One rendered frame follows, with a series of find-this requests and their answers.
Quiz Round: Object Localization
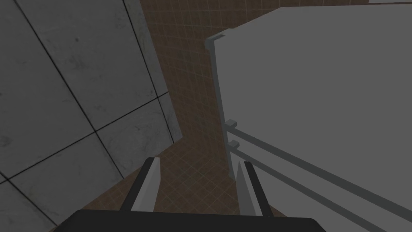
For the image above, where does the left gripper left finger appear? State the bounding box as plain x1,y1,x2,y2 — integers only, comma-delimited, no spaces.
119,157,161,213

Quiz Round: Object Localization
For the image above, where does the grey refrigerator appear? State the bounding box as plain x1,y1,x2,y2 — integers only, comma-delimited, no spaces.
204,2,412,232

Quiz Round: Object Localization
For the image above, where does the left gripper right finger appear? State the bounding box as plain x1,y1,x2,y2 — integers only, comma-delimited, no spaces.
236,161,274,217

